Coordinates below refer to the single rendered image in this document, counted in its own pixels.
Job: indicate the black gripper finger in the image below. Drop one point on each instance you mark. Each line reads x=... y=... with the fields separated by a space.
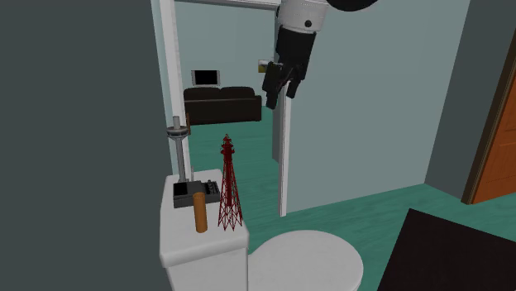
x=272 y=86
x=294 y=86

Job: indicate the small wall picture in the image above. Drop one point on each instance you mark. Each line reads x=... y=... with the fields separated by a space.
x=263 y=66

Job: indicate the black sofa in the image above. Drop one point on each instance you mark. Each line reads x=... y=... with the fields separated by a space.
x=221 y=104

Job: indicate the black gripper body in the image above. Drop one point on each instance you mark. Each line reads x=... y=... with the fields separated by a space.
x=295 y=46

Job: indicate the white door frame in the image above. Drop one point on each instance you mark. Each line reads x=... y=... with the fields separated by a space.
x=172 y=60

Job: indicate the orange wooden door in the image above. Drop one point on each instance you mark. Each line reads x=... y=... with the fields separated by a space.
x=502 y=161

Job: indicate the red lattice tower figure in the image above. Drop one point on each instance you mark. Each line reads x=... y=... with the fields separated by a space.
x=229 y=189

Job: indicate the white framed black screen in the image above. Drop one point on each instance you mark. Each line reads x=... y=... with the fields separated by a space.
x=206 y=77

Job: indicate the grey tower model on base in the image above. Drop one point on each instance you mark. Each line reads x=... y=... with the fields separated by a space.
x=187 y=193

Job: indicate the orange cylinder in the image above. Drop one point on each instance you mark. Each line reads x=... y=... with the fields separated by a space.
x=200 y=213

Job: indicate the white toilet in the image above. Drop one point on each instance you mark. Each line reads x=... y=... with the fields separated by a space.
x=306 y=262

